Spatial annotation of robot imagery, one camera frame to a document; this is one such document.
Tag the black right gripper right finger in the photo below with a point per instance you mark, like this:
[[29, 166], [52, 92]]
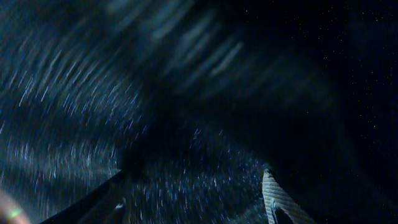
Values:
[[275, 197]]

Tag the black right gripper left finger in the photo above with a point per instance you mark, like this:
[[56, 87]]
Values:
[[104, 205]]

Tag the black sparkly knit garment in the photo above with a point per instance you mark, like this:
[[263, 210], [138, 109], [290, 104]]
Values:
[[196, 99]]

